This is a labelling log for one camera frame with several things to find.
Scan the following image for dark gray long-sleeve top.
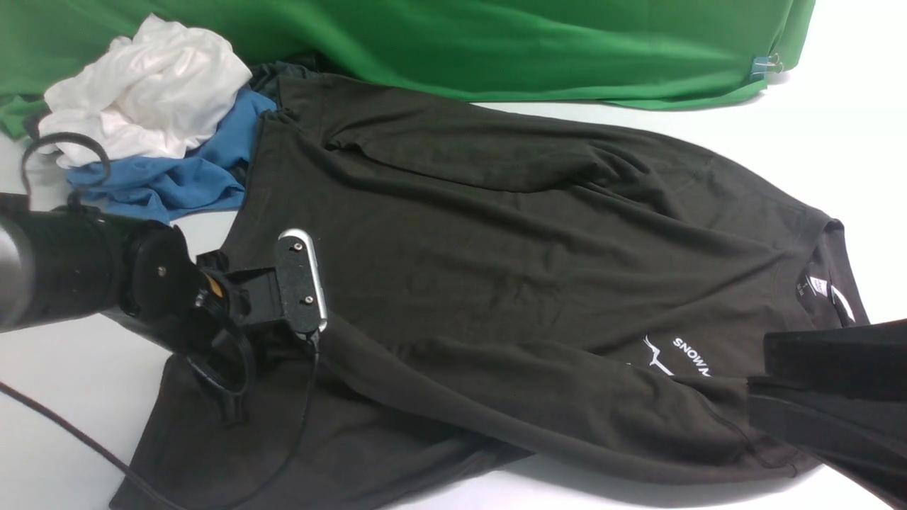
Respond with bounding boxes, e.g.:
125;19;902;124
110;74;872;510

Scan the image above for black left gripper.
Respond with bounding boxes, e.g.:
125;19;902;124
167;253;283;427

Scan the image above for white crumpled garment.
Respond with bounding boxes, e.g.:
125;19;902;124
38;14;252;159

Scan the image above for blue binder clip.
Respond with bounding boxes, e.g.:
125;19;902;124
749;52;785;81

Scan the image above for black left camera cable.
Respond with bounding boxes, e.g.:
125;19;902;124
0;132;321;510

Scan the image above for dark teal garment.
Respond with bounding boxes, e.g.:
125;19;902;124
246;60;318;103

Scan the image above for blue crumpled garment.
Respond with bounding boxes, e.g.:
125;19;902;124
66;89;276;224

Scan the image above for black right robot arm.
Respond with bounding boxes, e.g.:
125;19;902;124
748;320;906;509

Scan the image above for green backdrop cloth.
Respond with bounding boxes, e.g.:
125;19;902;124
1;1;814;138

